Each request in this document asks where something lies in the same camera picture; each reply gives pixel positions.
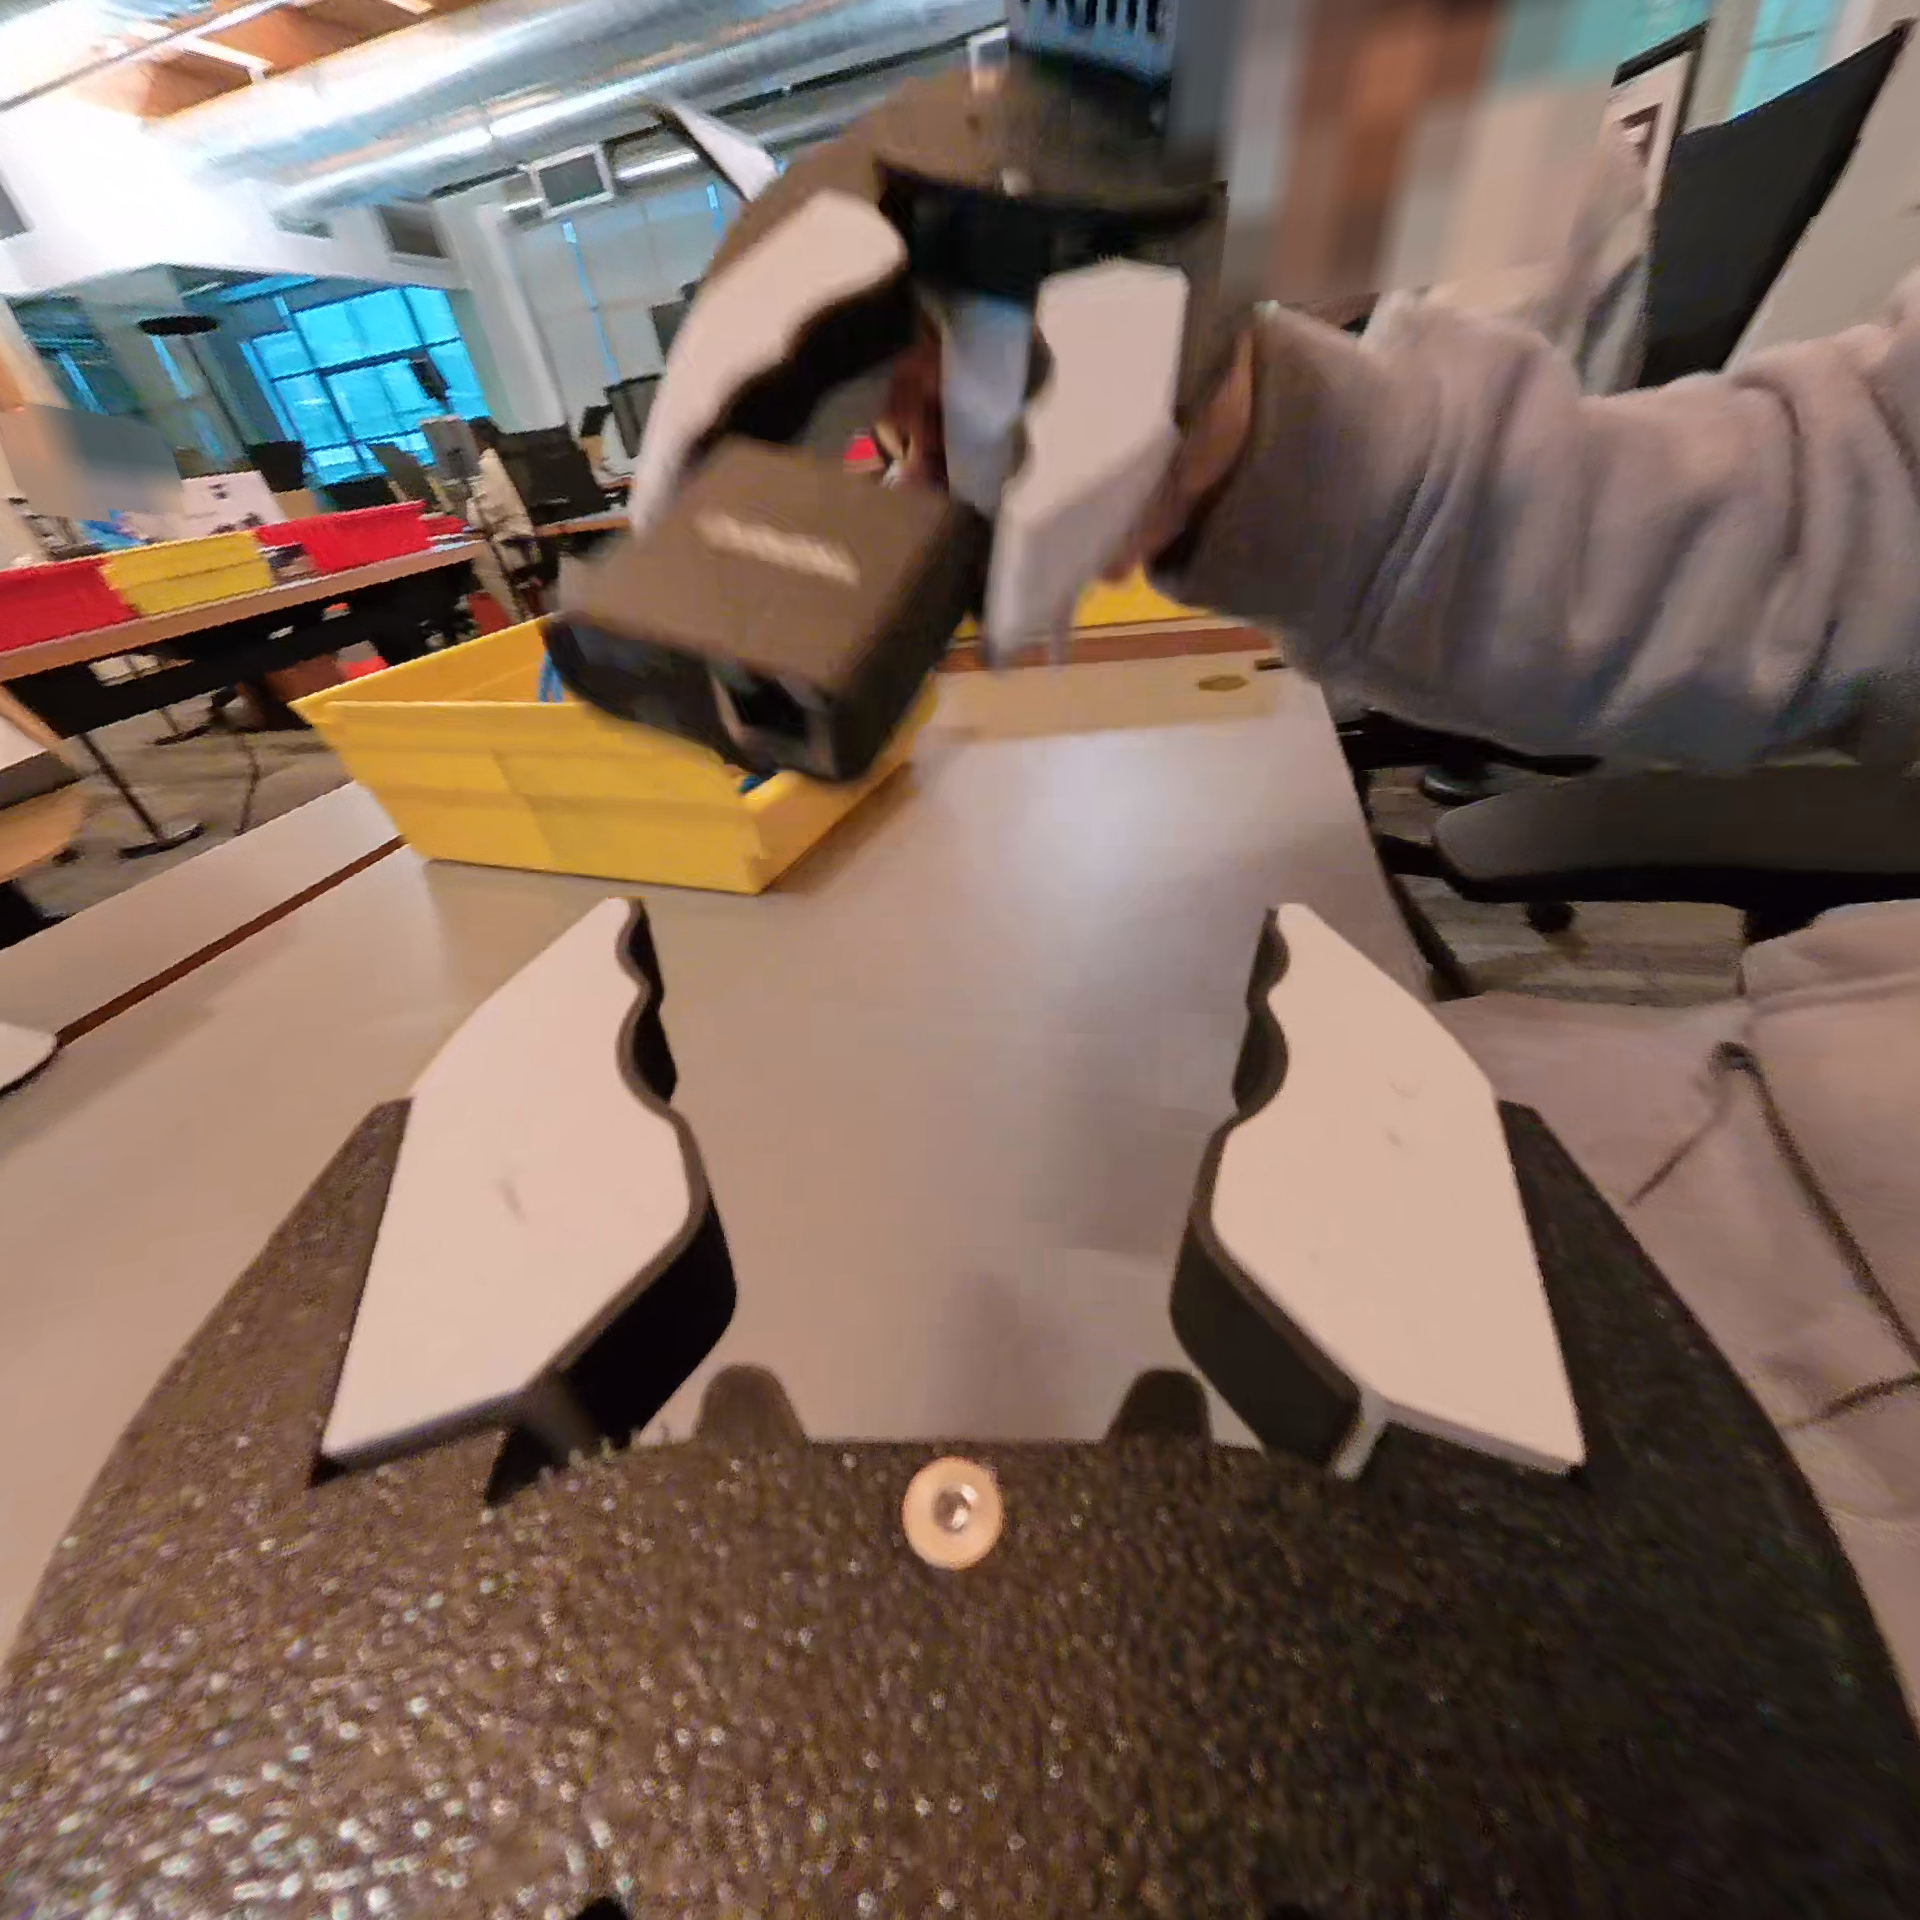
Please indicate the blue-tinted office window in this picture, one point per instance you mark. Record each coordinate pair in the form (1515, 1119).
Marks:
(359, 376)

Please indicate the yellow plastic bin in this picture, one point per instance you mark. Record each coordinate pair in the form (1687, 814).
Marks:
(524, 781)
(188, 574)

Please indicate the white desk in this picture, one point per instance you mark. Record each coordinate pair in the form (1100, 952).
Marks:
(974, 1050)

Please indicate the person's grey hoodie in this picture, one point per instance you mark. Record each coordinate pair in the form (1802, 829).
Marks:
(1799, 1200)

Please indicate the person's right hand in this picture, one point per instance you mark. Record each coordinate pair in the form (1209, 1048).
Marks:
(1200, 450)

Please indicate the black network adapter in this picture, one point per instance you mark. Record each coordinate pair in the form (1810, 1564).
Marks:
(779, 600)

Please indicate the silver ventilation duct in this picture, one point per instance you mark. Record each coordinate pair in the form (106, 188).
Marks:
(494, 166)
(600, 68)

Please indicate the person's right forearm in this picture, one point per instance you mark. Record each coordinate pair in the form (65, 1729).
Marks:
(1499, 525)

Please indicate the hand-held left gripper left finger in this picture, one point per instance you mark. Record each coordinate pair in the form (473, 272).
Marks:
(510, 1200)

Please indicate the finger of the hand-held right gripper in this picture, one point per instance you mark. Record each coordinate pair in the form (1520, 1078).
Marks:
(1110, 405)
(750, 329)

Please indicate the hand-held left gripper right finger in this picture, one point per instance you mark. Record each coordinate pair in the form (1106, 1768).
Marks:
(1394, 1200)

